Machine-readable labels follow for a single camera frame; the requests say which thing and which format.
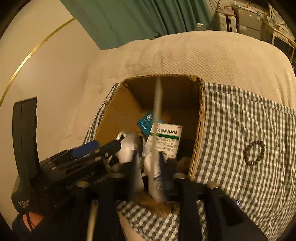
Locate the dark bead bracelet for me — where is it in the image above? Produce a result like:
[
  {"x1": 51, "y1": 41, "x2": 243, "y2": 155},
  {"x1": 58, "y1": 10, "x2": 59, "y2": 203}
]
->
[{"x1": 243, "y1": 139, "x2": 266, "y2": 167}]

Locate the white radiator heater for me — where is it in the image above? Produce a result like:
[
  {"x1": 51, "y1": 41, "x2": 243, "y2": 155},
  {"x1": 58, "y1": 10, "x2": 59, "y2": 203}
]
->
[{"x1": 214, "y1": 13, "x2": 237, "y2": 33}]

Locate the cream bed blanket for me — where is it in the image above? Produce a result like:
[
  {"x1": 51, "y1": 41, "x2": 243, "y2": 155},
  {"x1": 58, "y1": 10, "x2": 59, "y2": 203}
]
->
[{"x1": 60, "y1": 31, "x2": 295, "y2": 150}]

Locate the wooden side desk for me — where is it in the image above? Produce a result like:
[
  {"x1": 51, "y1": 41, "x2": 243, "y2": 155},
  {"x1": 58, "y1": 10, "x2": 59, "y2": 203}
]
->
[{"x1": 261, "y1": 22, "x2": 295, "y2": 63}]

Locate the large green curtain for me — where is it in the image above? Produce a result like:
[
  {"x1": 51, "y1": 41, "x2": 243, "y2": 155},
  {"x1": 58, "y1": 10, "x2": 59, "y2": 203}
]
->
[{"x1": 61, "y1": 0, "x2": 211, "y2": 50}]

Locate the teal foil sachet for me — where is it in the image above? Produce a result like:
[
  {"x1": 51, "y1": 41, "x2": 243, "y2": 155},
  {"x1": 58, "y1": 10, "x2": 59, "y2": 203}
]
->
[{"x1": 137, "y1": 110, "x2": 154, "y2": 137}]

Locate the white ointment tube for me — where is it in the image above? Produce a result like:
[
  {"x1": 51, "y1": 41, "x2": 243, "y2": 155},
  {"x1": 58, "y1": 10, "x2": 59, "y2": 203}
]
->
[{"x1": 149, "y1": 77, "x2": 165, "y2": 203}]

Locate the white green medicine box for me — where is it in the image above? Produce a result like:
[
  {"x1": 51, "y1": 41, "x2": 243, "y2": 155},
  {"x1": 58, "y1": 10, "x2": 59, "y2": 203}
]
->
[{"x1": 156, "y1": 123, "x2": 183, "y2": 159}]

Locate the grey drawer cabinet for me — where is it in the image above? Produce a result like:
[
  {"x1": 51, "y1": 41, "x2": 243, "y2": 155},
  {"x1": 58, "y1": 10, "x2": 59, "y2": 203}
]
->
[{"x1": 231, "y1": 4, "x2": 261, "y2": 40}]

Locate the silver foil packet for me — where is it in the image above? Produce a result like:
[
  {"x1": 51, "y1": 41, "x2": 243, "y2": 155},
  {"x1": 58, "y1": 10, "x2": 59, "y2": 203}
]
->
[{"x1": 106, "y1": 132, "x2": 144, "y2": 179}]

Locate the green checkered cloth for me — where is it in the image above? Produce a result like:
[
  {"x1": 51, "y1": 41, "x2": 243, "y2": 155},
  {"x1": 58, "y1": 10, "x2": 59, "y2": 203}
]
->
[{"x1": 83, "y1": 83, "x2": 295, "y2": 240}]

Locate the brown cardboard box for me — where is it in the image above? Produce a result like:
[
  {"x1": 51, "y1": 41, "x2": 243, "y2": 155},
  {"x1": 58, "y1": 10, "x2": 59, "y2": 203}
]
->
[{"x1": 93, "y1": 74, "x2": 206, "y2": 218}]

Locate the left hand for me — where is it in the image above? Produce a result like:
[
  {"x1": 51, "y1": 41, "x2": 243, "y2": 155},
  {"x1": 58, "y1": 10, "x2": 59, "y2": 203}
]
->
[{"x1": 22, "y1": 211, "x2": 45, "y2": 232}]

